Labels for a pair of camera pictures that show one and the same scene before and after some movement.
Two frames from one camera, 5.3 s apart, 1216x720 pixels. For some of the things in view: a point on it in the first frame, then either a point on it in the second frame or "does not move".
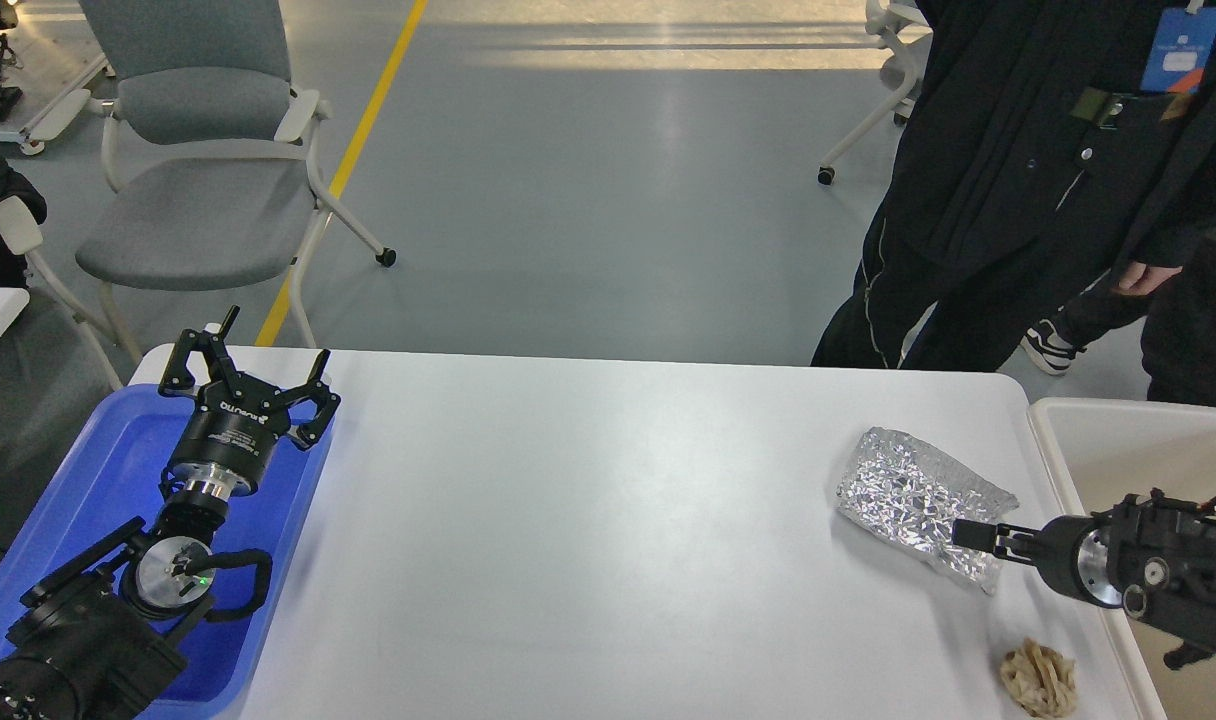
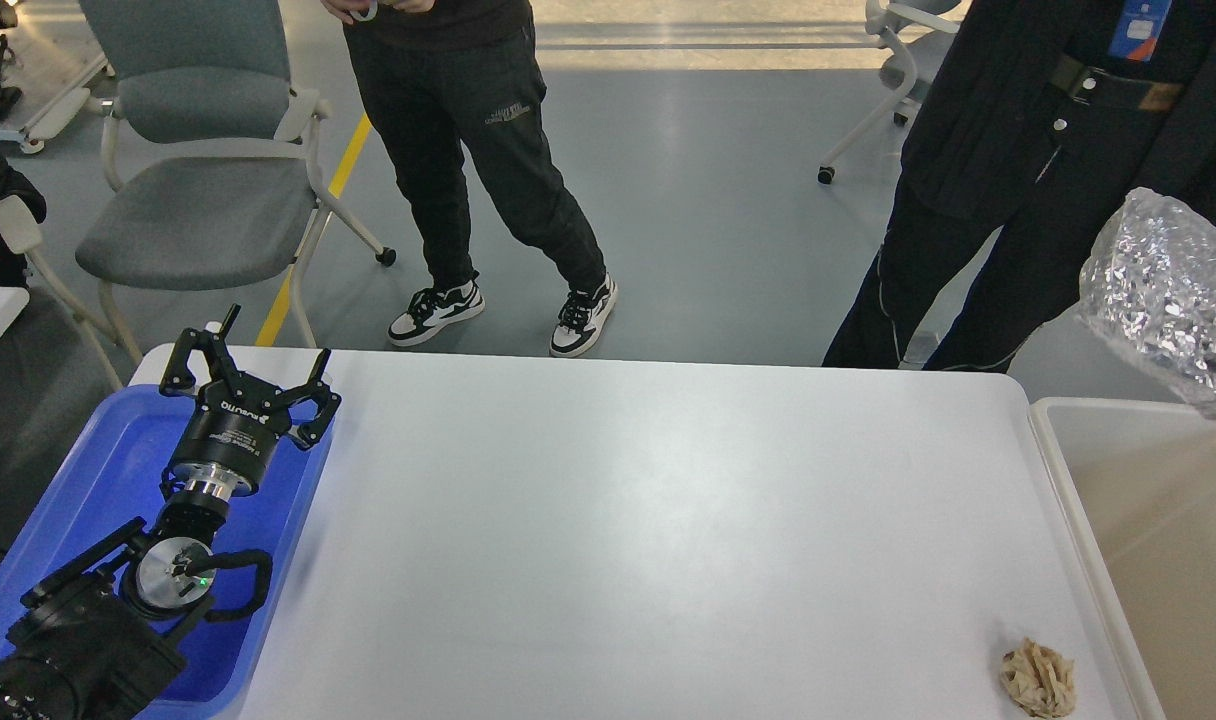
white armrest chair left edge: x=21 y=233 does not move
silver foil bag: x=908 y=494 → x=1173 y=285
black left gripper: x=237 y=419 does not move
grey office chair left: x=208 y=152 does not move
